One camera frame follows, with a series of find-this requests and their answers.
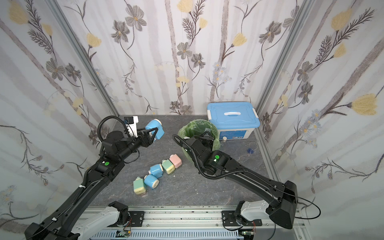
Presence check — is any blue sharpener upper middle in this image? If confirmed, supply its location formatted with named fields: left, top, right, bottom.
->
left=149, top=164, right=164, bottom=179

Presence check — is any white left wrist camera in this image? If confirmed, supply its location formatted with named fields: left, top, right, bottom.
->
left=124, top=116, right=139, bottom=138

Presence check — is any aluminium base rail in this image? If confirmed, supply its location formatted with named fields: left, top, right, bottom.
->
left=71, top=205, right=301, bottom=240

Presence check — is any green yellow pencil sharpener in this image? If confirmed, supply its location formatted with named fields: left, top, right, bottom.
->
left=162, top=160, right=176, bottom=175

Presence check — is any green bagged trash bin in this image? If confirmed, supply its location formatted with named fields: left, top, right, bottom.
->
left=177, top=119, right=221, bottom=151

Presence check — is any blue sharpener lower middle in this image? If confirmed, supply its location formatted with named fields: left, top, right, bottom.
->
left=144, top=174, right=160, bottom=189

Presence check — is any blue lidded storage box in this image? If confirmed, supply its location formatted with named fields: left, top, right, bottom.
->
left=207, top=102, right=261, bottom=140

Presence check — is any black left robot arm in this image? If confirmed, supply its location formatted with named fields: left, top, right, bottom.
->
left=25, top=116, right=164, bottom=240

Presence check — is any green yellow sharpener leftmost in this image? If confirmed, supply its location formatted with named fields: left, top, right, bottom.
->
left=133, top=177, right=147, bottom=195

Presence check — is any pink pencil sharpener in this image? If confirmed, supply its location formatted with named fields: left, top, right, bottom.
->
left=169, top=154, right=182, bottom=169

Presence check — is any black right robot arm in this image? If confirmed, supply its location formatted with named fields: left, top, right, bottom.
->
left=172, top=134, right=298, bottom=229

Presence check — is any blue sharpener with crank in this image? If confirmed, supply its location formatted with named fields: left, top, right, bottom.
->
left=145, top=119, right=165, bottom=140

